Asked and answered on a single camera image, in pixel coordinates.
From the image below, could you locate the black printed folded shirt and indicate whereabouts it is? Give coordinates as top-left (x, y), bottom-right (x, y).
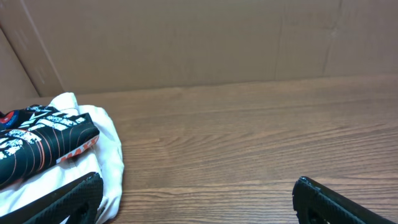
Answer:
top-left (1, 105), bottom-right (100, 189)

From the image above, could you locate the white folded shirt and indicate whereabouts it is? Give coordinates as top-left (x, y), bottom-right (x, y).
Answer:
top-left (1, 93), bottom-right (124, 223)

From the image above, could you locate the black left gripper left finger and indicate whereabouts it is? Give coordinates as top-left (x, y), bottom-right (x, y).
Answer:
top-left (1, 172), bottom-right (103, 224)

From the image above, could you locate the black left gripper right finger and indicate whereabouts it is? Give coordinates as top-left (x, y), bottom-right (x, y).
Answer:
top-left (292, 176), bottom-right (394, 224)

